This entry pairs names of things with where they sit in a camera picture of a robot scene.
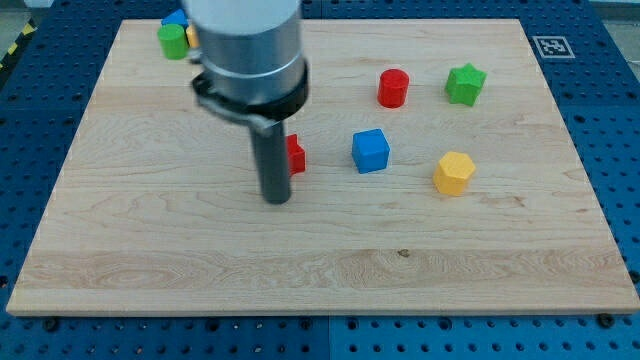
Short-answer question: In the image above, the black clamp ring mount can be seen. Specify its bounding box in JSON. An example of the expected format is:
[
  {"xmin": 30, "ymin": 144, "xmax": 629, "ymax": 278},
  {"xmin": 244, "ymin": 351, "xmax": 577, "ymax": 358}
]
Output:
[{"xmin": 191, "ymin": 62, "xmax": 309, "ymax": 133}]

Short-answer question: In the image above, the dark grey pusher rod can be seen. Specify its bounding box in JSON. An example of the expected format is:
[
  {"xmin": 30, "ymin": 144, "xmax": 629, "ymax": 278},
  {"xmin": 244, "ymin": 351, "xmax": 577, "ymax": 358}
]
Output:
[{"xmin": 250, "ymin": 122, "xmax": 291, "ymax": 204}]

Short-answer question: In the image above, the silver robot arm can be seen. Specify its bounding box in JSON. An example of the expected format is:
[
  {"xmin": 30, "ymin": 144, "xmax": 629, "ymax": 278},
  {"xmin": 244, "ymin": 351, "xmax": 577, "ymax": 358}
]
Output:
[{"xmin": 182, "ymin": 0, "xmax": 309, "ymax": 204}]

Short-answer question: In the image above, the blue cube block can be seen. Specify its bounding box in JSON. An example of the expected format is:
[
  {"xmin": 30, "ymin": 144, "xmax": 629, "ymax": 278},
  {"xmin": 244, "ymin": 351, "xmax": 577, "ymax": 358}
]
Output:
[{"xmin": 351, "ymin": 128, "xmax": 390, "ymax": 174}]

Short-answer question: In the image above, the yellow hexagon block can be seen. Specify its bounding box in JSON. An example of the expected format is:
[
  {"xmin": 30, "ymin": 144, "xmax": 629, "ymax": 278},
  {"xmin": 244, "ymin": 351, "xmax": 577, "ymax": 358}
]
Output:
[{"xmin": 432, "ymin": 151, "xmax": 476, "ymax": 196}]

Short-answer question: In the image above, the red star block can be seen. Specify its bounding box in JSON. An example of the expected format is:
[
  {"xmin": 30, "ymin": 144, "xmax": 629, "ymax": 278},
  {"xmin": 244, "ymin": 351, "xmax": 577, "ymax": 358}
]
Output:
[{"xmin": 286, "ymin": 134, "xmax": 306, "ymax": 176}]

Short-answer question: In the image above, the yellow block at back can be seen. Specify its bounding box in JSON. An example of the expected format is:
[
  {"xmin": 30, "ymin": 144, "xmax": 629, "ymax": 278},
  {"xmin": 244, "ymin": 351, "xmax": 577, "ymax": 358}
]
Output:
[{"xmin": 185, "ymin": 25, "xmax": 200, "ymax": 48}]

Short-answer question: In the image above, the green cylinder block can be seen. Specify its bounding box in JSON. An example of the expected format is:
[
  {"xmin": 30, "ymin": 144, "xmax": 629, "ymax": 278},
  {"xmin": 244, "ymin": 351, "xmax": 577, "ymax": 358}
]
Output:
[{"xmin": 157, "ymin": 24, "xmax": 189, "ymax": 60}]

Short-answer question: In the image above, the blue block at back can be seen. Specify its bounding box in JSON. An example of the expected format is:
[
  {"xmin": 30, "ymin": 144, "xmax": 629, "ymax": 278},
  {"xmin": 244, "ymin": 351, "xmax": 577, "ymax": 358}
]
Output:
[{"xmin": 161, "ymin": 9, "xmax": 189, "ymax": 28}]

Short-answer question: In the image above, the red cylinder block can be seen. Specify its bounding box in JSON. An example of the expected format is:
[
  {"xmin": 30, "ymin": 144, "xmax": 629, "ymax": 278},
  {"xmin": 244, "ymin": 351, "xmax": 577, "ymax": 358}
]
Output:
[{"xmin": 377, "ymin": 68, "xmax": 410, "ymax": 108}]

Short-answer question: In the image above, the light wooden board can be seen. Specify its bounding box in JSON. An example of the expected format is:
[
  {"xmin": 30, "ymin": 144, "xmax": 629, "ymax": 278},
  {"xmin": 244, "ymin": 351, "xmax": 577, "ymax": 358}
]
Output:
[{"xmin": 7, "ymin": 19, "xmax": 639, "ymax": 317}]

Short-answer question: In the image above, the green star block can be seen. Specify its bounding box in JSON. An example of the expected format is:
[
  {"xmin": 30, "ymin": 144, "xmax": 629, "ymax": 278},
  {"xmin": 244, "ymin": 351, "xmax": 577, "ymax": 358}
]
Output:
[{"xmin": 445, "ymin": 63, "xmax": 487, "ymax": 106}]

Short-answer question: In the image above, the white fiducial marker tag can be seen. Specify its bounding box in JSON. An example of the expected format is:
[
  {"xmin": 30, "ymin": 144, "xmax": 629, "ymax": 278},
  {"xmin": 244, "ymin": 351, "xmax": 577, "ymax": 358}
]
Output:
[{"xmin": 533, "ymin": 35, "xmax": 575, "ymax": 59}]

